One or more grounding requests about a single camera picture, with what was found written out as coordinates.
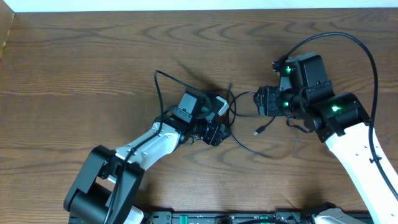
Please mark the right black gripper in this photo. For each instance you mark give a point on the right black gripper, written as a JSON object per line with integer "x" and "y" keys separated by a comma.
{"x": 268, "y": 104}

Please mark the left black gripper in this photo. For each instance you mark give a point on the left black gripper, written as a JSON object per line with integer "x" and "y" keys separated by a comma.
{"x": 217, "y": 134}

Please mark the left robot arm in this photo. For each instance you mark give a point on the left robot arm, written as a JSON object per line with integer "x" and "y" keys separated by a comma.
{"x": 106, "y": 187}

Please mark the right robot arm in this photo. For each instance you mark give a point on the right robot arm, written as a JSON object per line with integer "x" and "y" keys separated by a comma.
{"x": 341, "y": 122}

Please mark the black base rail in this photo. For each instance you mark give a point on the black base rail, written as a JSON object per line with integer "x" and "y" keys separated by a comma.
{"x": 324, "y": 213}

